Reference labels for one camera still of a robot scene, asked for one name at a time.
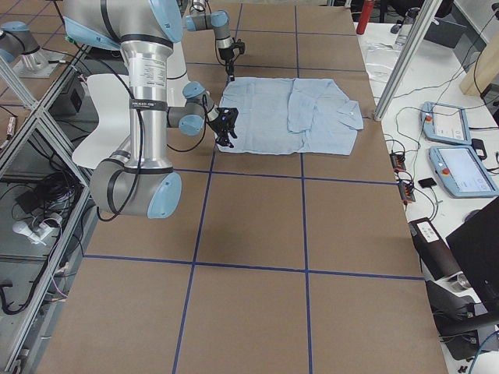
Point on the clear water bottle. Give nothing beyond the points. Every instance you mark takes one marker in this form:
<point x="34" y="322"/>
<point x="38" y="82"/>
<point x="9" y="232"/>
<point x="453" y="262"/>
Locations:
<point x="408" y="21"/>

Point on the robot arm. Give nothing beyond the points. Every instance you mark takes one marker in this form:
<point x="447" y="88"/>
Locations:
<point x="200" y="18"/>
<point x="138" y="178"/>

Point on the small black phone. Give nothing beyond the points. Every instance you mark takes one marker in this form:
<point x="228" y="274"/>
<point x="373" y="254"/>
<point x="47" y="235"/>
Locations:
<point x="427" y="183"/>

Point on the black box with label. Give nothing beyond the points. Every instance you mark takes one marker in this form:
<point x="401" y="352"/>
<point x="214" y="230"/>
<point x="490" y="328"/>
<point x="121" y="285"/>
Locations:
<point x="432" y="249"/>

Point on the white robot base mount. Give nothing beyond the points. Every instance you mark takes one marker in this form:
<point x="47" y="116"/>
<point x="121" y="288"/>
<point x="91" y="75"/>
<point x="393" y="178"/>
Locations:
<point x="111" y="101"/>

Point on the clear plastic bag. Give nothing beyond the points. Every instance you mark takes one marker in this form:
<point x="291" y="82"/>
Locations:
<point x="380" y="60"/>

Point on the light blue button shirt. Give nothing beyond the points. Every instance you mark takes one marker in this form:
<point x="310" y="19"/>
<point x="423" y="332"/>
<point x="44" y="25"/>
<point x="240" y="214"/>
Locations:
<point x="281" y="116"/>

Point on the black monitor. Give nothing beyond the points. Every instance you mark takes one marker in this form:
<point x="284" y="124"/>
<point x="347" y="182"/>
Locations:
<point x="474" y="246"/>

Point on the white power strip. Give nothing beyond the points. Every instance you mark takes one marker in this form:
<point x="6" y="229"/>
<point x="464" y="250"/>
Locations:
<point x="39" y="233"/>

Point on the upper teach pendant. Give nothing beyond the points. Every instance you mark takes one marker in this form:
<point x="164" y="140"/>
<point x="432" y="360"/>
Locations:
<point x="445" y="123"/>

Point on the grey aluminium frame post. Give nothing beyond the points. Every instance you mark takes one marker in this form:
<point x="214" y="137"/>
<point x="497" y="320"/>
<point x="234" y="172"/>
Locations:
<point x="428" y="11"/>

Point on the wooden board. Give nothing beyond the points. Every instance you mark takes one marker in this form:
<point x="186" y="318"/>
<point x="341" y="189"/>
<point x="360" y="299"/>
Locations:
<point x="483" y="71"/>

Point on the teach pendant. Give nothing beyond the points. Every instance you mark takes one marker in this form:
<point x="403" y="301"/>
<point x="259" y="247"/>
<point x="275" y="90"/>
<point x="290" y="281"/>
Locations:
<point x="445" y="123"/>
<point x="461" y="172"/>

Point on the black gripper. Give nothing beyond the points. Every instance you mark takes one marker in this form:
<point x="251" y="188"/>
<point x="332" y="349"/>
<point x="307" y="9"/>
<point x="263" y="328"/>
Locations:
<point x="224" y="54"/>
<point x="221" y="123"/>

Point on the grey orange USB hub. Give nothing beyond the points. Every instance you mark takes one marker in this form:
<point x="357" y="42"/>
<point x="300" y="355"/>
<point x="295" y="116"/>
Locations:
<point x="398" y="161"/>

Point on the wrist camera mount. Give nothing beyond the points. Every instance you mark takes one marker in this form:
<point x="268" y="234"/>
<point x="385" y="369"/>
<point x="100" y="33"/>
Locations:
<point x="239" y="46"/>

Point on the lower teach pendant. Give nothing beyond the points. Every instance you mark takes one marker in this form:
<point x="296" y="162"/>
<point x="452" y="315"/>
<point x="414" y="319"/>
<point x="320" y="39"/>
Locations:
<point x="461" y="172"/>

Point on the red bottle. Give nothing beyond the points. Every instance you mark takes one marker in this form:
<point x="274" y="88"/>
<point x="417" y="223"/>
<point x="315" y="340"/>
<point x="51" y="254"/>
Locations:
<point x="365" y="15"/>

